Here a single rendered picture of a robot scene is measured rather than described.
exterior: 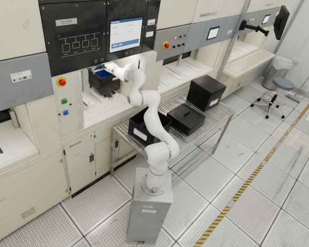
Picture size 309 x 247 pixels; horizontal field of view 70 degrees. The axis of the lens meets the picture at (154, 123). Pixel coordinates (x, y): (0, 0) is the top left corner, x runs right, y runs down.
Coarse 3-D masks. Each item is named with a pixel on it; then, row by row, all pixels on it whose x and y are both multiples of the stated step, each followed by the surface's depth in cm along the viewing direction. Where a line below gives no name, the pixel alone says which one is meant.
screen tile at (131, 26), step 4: (128, 24) 153; (132, 24) 156; (136, 24) 159; (140, 24) 161; (128, 28) 155; (132, 28) 158; (132, 32) 160; (136, 32) 163; (128, 36) 159; (132, 36) 162; (136, 36) 165
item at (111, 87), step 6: (90, 72) 200; (90, 78) 204; (96, 78) 197; (102, 78) 192; (108, 78) 197; (114, 78) 202; (90, 84) 209; (96, 84) 201; (102, 84) 195; (108, 84) 201; (114, 84) 207; (102, 90) 200; (108, 90) 205; (114, 90) 211
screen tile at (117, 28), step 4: (124, 24) 151; (112, 28) 146; (116, 28) 148; (120, 28) 151; (124, 28) 153; (112, 32) 148; (124, 32) 155; (112, 36) 150; (116, 36) 152; (120, 36) 154; (124, 36) 157; (112, 40) 151; (116, 40) 154; (120, 40) 156
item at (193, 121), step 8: (184, 104) 230; (168, 112) 216; (176, 112) 218; (184, 112) 220; (192, 112) 222; (176, 120) 210; (184, 120) 210; (192, 120) 212; (200, 120) 214; (176, 128) 214; (184, 128) 207; (192, 128) 208
